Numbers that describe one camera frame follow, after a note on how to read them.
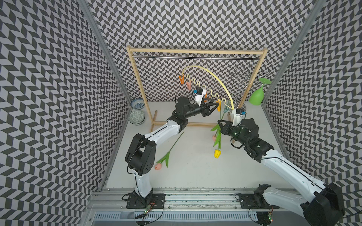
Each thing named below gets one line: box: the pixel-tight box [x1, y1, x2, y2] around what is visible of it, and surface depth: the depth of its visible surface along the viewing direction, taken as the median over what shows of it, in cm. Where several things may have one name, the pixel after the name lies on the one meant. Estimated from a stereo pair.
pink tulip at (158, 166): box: [154, 131, 185, 170], surface depth 88 cm
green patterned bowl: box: [128, 110, 146, 126], surface depth 107 cm
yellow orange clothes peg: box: [215, 99, 222, 112], surface depth 74 cm
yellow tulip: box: [210, 101, 223, 159], surface depth 74 cm
